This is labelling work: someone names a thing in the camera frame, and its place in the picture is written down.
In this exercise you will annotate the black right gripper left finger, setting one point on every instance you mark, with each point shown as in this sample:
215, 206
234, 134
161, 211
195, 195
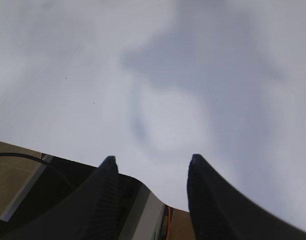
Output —
89, 211

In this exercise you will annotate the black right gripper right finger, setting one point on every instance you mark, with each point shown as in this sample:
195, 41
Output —
220, 211

